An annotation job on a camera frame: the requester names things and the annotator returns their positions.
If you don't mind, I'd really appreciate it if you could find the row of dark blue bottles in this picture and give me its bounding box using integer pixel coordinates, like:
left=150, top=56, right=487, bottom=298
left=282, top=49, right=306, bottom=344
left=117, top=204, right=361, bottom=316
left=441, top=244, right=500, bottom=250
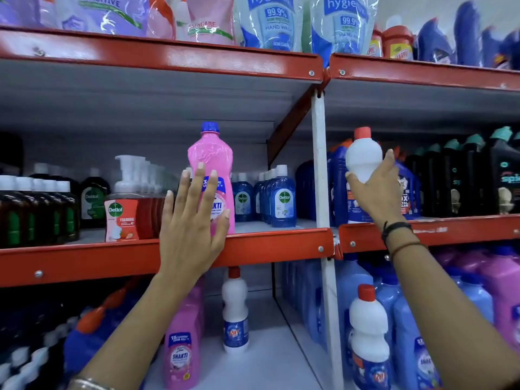
left=295, top=139, right=422, bottom=226

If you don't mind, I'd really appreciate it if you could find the red metal shelf rack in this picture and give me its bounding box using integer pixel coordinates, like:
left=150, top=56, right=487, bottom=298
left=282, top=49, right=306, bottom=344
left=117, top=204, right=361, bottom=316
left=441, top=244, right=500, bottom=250
left=324, top=53, right=520, bottom=390
left=0, top=24, right=337, bottom=390

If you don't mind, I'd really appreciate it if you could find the orange white refill pouch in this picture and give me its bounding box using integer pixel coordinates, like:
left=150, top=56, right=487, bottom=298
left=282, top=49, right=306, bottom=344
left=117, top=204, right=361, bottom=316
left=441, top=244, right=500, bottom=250
left=146, top=0, right=177, bottom=40

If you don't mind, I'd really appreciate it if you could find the row of light blue bottles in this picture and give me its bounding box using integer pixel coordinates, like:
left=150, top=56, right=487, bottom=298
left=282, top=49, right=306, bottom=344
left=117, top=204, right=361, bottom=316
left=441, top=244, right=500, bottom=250
left=280, top=256, right=495, bottom=390

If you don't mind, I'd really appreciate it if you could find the person's right hand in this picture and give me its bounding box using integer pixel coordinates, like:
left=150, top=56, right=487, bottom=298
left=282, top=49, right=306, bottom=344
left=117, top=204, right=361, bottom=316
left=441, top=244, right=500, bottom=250
left=345, top=149, right=408, bottom=230

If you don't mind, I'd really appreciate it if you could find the thin black wrist thread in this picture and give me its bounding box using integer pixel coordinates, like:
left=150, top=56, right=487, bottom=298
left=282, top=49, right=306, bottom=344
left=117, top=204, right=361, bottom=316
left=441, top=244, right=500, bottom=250
left=389, top=241, right=427, bottom=261

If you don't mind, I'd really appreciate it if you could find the white bottle with red cap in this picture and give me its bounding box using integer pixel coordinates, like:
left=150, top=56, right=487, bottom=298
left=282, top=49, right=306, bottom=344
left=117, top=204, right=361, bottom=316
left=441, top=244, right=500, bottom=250
left=348, top=284, right=393, bottom=390
left=221, top=266, right=250, bottom=354
left=345, top=126, right=384, bottom=224

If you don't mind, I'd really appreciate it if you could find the row of small blue bottles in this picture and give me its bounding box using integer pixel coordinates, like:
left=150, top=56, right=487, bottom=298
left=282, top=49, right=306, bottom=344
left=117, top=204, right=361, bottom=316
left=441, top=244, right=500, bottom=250
left=231, top=164, right=297, bottom=229

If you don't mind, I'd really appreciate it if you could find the pink bottle with blue cap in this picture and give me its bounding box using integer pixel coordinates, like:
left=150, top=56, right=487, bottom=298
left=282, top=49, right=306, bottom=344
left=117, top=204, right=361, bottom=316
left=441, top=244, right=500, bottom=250
left=188, top=122, right=236, bottom=236

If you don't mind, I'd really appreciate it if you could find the blue bottle with orange cap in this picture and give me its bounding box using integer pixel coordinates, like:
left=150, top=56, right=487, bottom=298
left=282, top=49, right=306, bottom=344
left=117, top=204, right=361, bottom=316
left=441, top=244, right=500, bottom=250
left=63, top=279, right=144, bottom=379

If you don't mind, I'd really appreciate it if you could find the row of black white-capped bottles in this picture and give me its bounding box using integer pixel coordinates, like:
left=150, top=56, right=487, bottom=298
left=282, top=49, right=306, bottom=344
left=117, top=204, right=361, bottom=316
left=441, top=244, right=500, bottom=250
left=0, top=313, right=80, bottom=390

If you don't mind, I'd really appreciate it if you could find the person's right forearm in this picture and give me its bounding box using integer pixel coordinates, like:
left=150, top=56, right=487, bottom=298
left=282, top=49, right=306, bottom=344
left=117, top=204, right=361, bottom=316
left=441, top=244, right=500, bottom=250
left=384, top=225, right=520, bottom=390

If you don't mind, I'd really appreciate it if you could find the group of pink bottles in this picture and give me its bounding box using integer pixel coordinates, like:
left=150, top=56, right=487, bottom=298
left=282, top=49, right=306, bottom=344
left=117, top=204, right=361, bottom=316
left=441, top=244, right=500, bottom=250
left=164, top=276, right=206, bottom=390
left=434, top=245, right=520, bottom=355

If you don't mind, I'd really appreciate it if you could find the row of black teal-capped bottles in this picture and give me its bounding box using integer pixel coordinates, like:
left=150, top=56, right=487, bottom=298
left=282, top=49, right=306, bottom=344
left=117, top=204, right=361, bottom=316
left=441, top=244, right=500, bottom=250
left=405, top=126, right=520, bottom=218

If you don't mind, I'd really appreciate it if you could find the person's left forearm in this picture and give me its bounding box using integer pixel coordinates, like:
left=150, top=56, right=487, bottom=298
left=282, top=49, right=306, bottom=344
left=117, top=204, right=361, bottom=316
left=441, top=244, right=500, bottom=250
left=75, top=274, right=208, bottom=390

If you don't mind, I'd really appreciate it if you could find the row of red pump bottles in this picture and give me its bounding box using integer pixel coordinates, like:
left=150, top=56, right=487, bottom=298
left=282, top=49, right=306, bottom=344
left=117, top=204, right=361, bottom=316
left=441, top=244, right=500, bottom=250
left=104, top=155, right=180, bottom=243

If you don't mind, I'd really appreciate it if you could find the row of blue angled-neck bottles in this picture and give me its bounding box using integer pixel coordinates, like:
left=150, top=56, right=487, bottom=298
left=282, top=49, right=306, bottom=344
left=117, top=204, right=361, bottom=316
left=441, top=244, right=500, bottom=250
left=414, top=1, right=520, bottom=70

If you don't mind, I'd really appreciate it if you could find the blue white refill pouch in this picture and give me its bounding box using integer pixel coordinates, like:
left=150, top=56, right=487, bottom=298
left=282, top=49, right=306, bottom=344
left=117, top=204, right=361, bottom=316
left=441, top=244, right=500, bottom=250
left=233, top=0, right=306, bottom=52
left=310, top=0, right=380, bottom=68

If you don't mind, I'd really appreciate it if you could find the purple refill pouch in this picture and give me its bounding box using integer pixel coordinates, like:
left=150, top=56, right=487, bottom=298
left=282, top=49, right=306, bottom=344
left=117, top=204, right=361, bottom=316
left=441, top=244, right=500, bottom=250
left=0, top=0, right=152, bottom=38

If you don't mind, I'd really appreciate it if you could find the silver bangle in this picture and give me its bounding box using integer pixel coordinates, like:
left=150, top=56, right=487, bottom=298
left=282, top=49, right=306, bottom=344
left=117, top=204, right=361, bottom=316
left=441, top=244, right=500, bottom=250
left=68, top=377, right=115, bottom=390

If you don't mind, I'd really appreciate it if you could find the row of brown bottles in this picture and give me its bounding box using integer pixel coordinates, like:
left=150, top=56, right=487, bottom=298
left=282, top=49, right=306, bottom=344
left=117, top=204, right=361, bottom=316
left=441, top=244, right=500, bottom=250
left=0, top=162, right=80, bottom=249

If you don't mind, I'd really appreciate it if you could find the pink refill pouch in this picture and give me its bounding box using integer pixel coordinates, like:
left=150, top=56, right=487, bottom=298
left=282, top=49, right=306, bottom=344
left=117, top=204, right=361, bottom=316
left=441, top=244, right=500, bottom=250
left=175, top=0, right=236, bottom=46

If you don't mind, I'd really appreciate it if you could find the dark green bottle white cap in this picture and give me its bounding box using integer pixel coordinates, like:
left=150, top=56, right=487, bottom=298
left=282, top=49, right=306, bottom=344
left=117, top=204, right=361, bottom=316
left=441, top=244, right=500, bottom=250
left=80, top=168, right=111, bottom=229

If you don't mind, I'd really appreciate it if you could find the person's left hand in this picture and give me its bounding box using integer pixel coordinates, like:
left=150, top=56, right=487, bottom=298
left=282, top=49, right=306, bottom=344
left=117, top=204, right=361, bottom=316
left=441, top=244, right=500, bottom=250
left=158, top=162, right=231, bottom=281

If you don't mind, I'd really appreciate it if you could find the black cord wristband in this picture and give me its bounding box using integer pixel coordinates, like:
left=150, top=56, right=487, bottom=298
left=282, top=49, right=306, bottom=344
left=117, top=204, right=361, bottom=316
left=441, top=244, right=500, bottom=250
left=381, top=221, right=414, bottom=245

